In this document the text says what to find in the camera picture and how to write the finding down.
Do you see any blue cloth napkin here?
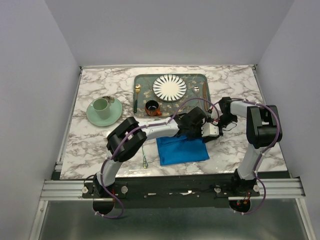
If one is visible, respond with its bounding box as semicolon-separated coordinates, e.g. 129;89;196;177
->
156;136;210;166

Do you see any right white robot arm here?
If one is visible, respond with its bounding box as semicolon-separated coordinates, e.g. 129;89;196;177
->
201;97;282;196

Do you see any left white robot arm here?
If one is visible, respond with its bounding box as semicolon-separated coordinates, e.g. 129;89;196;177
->
93;107;207;198

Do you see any silver spoon on tray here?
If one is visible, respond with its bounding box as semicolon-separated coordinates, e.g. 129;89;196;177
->
192;86;202;109

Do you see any orange black mug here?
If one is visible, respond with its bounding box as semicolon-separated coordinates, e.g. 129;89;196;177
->
145;100;162;117

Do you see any white blue striped plate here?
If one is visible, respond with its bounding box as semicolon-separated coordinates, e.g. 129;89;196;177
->
152;74;187;102

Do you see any green floral serving tray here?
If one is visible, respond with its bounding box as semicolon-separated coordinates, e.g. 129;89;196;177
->
133;73;211;118

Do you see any iridescent gold spoon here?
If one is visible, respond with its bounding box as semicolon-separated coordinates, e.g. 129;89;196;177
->
141;146;148;169

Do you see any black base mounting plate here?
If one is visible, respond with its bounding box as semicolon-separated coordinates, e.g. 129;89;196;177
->
82;173;260;209

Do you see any green saucer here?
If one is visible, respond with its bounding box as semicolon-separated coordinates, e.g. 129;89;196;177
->
86;95;123;127

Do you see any green cup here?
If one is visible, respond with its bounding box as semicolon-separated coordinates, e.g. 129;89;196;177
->
92;98;110;119

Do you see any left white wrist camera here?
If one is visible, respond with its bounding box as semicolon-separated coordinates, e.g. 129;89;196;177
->
201;122;220;138

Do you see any gold fork green handle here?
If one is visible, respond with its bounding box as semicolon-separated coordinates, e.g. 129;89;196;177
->
133;84;141;113

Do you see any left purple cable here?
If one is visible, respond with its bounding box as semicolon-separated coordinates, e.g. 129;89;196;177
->
99;98;221;219

